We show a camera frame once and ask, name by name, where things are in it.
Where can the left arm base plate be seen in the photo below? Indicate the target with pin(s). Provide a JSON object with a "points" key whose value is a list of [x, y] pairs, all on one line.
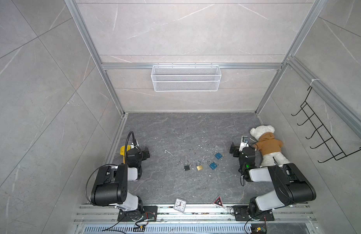
{"points": [[147, 212]]}

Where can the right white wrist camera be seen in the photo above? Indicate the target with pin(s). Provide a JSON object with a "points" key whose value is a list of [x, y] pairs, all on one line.
{"points": [[244, 143]]}

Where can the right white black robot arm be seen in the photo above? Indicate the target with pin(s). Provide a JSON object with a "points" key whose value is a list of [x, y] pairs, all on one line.
{"points": [[290, 185]]}

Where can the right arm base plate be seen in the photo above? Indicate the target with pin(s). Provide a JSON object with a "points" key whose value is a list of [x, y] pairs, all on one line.
{"points": [[245, 213]]}

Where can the black padlock with key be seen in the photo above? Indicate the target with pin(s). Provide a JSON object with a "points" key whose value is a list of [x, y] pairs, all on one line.
{"points": [[187, 166]]}

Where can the blue padlock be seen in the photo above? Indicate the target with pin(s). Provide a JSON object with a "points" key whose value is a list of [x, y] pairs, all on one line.
{"points": [[218, 155], [212, 164]]}

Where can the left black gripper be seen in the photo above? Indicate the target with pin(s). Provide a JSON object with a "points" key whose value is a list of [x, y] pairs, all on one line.
{"points": [[144, 157]]}

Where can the yellow toy shovel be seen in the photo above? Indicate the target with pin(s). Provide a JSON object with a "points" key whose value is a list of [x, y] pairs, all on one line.
{"points": [[124, 149]]}

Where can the white small alarm clock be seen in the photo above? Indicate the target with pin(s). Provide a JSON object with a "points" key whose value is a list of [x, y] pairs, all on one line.
{"points": [[179, 205]]}

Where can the brass yellow padlock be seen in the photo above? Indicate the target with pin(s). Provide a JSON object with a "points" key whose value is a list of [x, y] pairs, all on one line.
{"points": [[199, 166]]}

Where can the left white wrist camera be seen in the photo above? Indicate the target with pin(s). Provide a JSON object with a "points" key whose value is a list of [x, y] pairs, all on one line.
{"points": [[135, 144]]}

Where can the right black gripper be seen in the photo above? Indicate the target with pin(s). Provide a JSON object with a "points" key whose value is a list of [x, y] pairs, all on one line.
{"points": [[235, 148]]}

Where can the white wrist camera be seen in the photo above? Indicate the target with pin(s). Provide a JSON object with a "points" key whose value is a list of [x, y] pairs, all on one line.
{"points": [[244, 143], [135, 144]]}

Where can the white teddy bear brown hoodie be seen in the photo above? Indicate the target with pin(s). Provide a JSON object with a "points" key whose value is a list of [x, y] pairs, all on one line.
{"points": [[269, 146]]}

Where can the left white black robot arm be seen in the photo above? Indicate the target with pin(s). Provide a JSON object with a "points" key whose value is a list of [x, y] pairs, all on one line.
{"points": [[111, 183]]}

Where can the red black triangle sign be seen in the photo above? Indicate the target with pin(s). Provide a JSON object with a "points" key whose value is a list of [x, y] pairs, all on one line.
{"points": [[218, 202]]}

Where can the black wire hook rack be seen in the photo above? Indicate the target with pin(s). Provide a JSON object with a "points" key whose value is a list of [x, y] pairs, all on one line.
{"points": [[320, 129]]}

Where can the white wire mesh basket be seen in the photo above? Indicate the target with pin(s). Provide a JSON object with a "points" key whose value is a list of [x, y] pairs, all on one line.
{"points": [[185, 78]]}

